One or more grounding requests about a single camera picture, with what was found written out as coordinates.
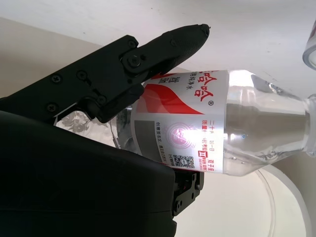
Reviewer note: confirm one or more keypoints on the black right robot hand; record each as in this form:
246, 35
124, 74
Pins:
74, 192

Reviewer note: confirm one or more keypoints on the clear water bottle red label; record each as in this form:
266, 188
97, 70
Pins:
222, 118

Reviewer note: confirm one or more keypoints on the clear plastic cup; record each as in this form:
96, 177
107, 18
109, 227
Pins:
310, 49

